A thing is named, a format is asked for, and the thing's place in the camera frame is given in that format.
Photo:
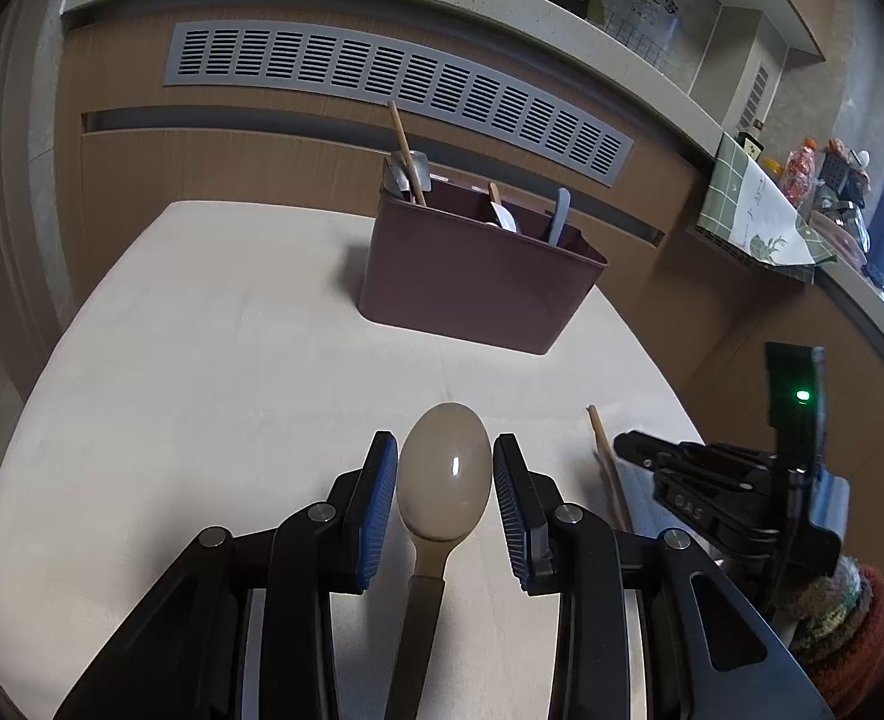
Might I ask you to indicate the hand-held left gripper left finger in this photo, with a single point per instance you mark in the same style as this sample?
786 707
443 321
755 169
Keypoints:
376 510

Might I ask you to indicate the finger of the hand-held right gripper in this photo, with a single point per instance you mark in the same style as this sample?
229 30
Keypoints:
712 517
697 457

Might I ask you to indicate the black rack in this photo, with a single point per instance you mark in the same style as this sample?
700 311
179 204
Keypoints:
843 169

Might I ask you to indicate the green checked printed cloth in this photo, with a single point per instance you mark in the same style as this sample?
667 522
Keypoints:
749 202

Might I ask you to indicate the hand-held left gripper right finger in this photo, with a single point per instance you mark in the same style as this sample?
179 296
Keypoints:
509 510

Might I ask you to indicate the wooden chopstick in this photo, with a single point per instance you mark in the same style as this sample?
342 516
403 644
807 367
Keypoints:
610 465
404 150

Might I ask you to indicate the person's right forearm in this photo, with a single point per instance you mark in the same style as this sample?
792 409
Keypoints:
854 637

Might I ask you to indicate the maroon utensil holder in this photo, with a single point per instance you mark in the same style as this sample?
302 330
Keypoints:
472 285

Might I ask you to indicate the white round-ended utensil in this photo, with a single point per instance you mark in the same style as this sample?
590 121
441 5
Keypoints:
505 219

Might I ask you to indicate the orange bottle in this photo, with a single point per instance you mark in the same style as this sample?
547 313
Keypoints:
802 165

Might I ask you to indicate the beige plastic spoon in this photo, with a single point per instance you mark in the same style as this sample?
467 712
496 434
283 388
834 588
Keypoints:
442 472

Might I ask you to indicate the wooden spoon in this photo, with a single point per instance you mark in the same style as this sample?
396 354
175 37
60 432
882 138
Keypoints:
495 193

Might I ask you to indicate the pillar vent grille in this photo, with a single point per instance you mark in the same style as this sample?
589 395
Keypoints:
754 97

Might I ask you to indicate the long grey vent grille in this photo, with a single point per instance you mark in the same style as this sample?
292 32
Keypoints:
412 82

